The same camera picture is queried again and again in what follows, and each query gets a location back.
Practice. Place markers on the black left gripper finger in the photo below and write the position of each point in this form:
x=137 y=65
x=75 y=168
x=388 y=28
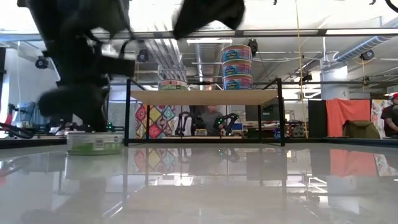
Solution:
x=77 y=105

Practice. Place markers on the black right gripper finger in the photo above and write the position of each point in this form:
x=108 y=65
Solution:
x=199 y=15
x=231 y=12

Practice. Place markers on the Wild Planet blue seafood can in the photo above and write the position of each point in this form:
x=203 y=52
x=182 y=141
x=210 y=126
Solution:
x=237 y=53
x=237 y=82
x=237 y=68

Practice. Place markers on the Bumble Bee light tuna can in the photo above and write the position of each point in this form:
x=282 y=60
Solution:
x=173 y=85
x=93 y=144

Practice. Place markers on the small black robot arm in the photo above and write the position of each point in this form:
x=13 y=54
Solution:
x=230 y=119
x=182 y=123

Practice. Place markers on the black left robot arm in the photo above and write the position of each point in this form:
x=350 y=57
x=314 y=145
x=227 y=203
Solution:
x=77 y=15

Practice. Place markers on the black hanging ceiling device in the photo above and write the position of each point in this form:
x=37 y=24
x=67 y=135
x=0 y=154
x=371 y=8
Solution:
x=253 y=46

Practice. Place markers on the red tool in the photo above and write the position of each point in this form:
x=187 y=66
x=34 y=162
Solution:
x=9 y=118

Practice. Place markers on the colourful patchwork quilt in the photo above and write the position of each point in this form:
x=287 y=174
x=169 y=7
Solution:
x=155 y=119

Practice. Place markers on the person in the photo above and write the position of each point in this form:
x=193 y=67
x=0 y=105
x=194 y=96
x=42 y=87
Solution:
x=211 y=119
x=390 y=118

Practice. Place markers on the black computer monitor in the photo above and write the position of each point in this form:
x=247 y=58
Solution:
x=269 y=112

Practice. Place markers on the black partition panel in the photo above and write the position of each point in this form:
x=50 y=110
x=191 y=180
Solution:
x=317 y=118

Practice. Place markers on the orange hanging cloth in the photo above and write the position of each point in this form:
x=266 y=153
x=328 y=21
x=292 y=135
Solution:
x=348 y=115

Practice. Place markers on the olive green jacket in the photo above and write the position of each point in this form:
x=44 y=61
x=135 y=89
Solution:
x=360 y=129

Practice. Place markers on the floral patterned cloth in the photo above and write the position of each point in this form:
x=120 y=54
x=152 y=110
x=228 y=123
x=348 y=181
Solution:
x=377 y=115

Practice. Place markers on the black round ceiling camera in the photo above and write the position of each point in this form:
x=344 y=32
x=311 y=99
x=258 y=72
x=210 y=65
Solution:
x=142 y=56
x=367 y=55
x=41 y=62

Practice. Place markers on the silver air duct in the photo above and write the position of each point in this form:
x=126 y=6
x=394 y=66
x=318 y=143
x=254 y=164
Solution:
x=208 y=62
x=363 y=46

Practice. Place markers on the wooden shelf black metal frame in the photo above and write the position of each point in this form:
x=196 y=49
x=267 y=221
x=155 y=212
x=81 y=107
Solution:
x=202 y=97

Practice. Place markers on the black aluminium table frame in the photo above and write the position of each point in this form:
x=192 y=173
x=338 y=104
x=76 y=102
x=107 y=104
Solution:
x=217 y=140

